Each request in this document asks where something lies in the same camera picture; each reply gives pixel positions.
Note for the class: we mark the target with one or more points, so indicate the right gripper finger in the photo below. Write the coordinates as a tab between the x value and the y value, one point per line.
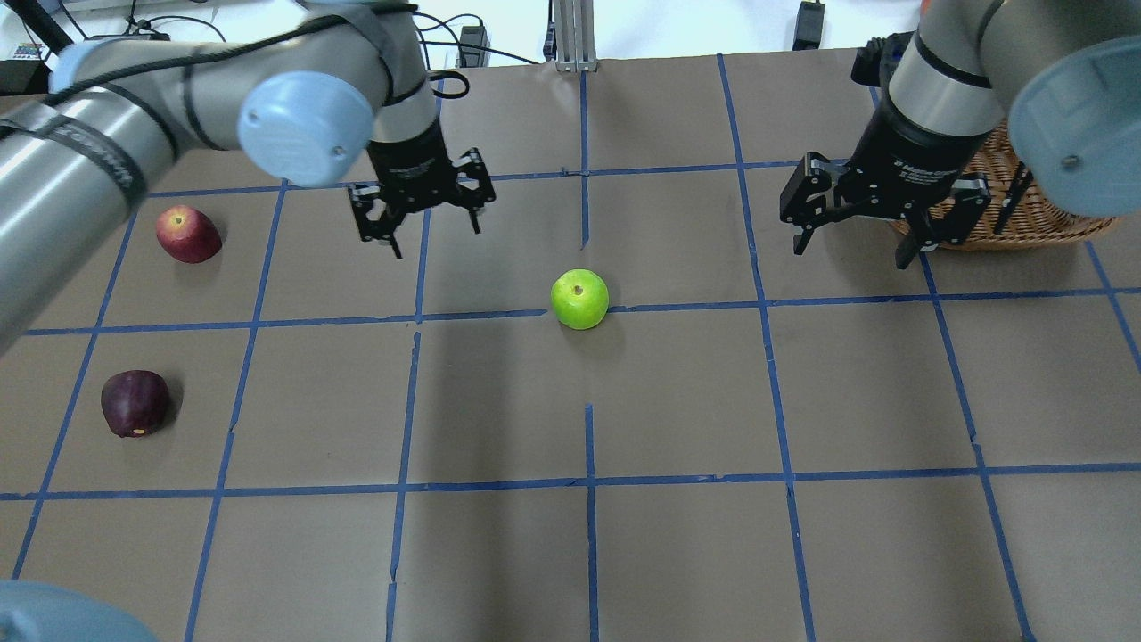
809	221
923	234

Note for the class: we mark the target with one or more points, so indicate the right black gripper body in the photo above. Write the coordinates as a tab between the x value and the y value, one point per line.
911	153

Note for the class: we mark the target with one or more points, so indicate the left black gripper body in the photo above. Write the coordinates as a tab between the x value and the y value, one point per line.
411	160

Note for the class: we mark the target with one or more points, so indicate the green apple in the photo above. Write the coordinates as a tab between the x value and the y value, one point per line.
580	299

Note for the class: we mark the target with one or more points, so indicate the red yellow apple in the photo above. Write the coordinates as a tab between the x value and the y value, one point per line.
187	234

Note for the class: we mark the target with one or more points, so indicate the dark red apple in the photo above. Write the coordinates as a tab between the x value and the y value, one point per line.
135	403

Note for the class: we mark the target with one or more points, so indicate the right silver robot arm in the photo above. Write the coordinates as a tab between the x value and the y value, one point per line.
1062	76

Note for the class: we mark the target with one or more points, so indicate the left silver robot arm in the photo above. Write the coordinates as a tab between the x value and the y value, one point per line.
303	105

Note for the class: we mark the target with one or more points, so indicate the woven wicker basket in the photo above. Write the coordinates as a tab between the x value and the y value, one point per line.
1008	224

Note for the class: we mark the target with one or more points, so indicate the black power adapter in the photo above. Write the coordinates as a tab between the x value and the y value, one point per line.
809	24

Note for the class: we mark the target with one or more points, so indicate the black monitor stand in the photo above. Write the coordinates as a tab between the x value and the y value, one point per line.
45	37

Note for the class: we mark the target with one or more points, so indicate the aluminium frame post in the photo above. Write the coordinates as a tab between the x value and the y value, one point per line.
573	24

